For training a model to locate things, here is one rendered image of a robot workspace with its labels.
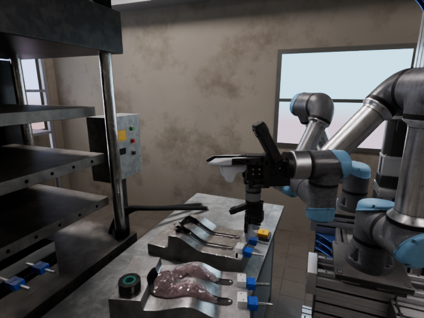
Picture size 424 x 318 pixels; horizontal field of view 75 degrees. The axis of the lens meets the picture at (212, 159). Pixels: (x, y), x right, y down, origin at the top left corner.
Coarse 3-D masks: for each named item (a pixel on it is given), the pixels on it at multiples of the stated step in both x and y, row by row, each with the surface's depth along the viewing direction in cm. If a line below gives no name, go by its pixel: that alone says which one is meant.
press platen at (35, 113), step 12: (0, 108) 132; (12, 108) 132; (24, 108) 132; (36, 108) 132; (48, 108) 132; (60, 108) 132; (72, 108) 132; (84, 108) 138; (0, 120) 103; (12, 120) 107; (24, 120) 111; (36, 120) 116; (48, 120) 121
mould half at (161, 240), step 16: (176, 224) 161; (192, 224) 146; (208, 224) 152; (160, 240) 144; (176, 240) 134; (192, 240) 135; (208, 240) 139; (224, 240) 139; (240, 240) 138; (160, 256) 140; (176, 256) 136; (192, 256) 132; (208, 256) 129; (224, 256) 126; (240, 256) 125; (240, 272) 124
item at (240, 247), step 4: (240, 244) 130; (244, 244) 130; (236, 248) 127; (240, 248) 127; (244, 248) 129; (248, 248) 129; (252, 248) 129; (236, 252) 128; (240, 252) 127; (244, 252) 127; (248, 252) 126; (252, 252) 127; (244, 256) 127; (248, 256) 126
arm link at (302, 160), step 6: (294, 156) 69; (300, 156) 68; (306, 156) 68; (294, 162) 68; (300, 162) 68; (306, 162) 68; (294, 168) 68; (300, 168) 68; (306, 168) 68; (294, 174) 69; (300, 174) 68; (306, 174) 68
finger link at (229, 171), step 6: (210, 162) 65; (216, 162) 65; (222, 162) 65; (228, 162) 65; (222, 168) 65; (228, 168) 66; (234, 168) 66; (240, 168) 67; (228, 174) 66; (234, 174) 66; (228, 180) 66
